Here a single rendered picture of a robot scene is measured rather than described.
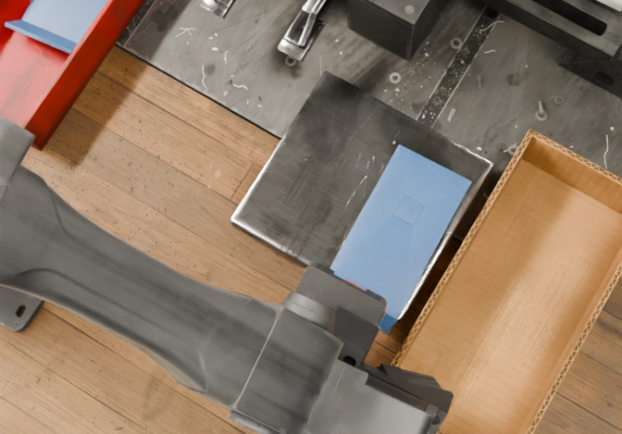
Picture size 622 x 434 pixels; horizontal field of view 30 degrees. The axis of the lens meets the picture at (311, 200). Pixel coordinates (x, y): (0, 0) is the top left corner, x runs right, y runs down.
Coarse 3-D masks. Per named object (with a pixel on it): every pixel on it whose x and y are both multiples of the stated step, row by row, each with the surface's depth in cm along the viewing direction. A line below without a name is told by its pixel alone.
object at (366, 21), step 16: (352, 0) 99; (432, 0) 98; (352, 16) 102; (368, 16) 100; (384, 16) 98; (432, 16) 103; (368, 32) 104; (384, 32) 101; (400, 32) 100; (416, 32) 99; (400, 48) 103; (416, 48) 104
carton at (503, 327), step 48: (528, 144) 96; (528, 192) 101; (576, 192) 100; (480, 240) 100; (528, 240) 99; (576, 240) 99; (480, 288) 99; (528, 288) 98; (576, 288) 98; (432, 336) 98; (480, 336) 97; (528, 336) 97; (576, 336) 93; (480, 384) 96; (528, 384) 96; (480, 432) 95; (528, 432) 89
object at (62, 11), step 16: (48, 0) 106; (64, 0) 106; (80, 0) 106; (96, 0) 106; (32, 16) 106; (48, 16) 106; (64, 16) 106; (80, 16) 106; (32, 32) 103; (48, 32) 105; (64, 32) 106; (80, 32) 106; (64, 48) 102
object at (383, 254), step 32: (416, 160) 100; (384, 192) 99; (416, 192) 99; (448, 192) 99; (384, 224) 98; (416, 224) 98; (448, 224) 98; (352, 256) 98; (384, 256) 98; (416, 256) 98; (384, 288) 97; (384, 320) 95
